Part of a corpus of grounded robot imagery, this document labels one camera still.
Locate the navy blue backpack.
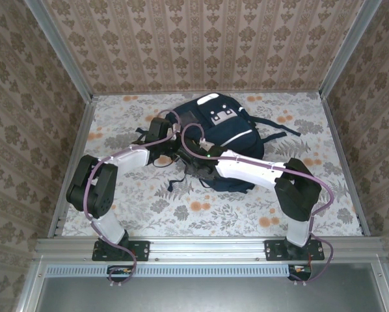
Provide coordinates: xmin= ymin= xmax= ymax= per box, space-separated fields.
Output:
xmin=135 ymin=92 xmax=302 ymax=196

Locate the grey metal panel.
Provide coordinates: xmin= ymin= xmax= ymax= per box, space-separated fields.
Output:
xmin=17 ymin=261 xmax=389 ymax=312

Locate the black controller board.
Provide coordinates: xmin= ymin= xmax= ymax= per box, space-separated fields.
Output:
xmin=107 ymin=265 xmax=133 ymax=282
xmin=288 ymin=265 xmax=312 ymax=281

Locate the aluminium side rail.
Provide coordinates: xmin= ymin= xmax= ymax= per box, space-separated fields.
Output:
xmin=321 ymin=94 xmax=371 ymax=237
xmin=47 ymin=96 xmax=98 ymax=238

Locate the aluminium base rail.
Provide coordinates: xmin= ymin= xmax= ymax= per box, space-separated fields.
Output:
xmin=34 ymin=237 xmax=386 ymax=261

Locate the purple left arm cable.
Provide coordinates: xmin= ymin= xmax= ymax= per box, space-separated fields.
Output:
xmin=83 ymin=109 xmax=182 ymax=289

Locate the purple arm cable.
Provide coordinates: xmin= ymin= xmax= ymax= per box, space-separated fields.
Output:
xmin=180 ymin=122 xmax=334 ymax=287
xmin=83 ymin=109 xmax=182 ymax=289

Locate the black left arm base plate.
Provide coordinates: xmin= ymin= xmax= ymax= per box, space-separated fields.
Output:
xmin=92 ymin=239 xmax=150 ymax=262

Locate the slotted grey cable duct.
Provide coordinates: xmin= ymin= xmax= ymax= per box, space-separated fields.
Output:
xmin=46 ymin=263 xmax=295 ymax=278

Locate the thin aluminium wall rail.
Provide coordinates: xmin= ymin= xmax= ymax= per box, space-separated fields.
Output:
xmin=92 ymin=90 xmax=322 ymax=97

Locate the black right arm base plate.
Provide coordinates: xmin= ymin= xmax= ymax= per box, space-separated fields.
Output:
xmin=264 ymin=239 xmax=325 ymax=262

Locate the aluminium frame post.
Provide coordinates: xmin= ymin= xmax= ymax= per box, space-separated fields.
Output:
xmin=24 ymin=0 xmax=95 ymax=102
xmin=318 ymin=0 xmax=383 ymax=98

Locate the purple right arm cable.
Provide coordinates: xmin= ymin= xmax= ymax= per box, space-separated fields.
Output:
xmin=180 ymin=122 xmax=334 ymax=287

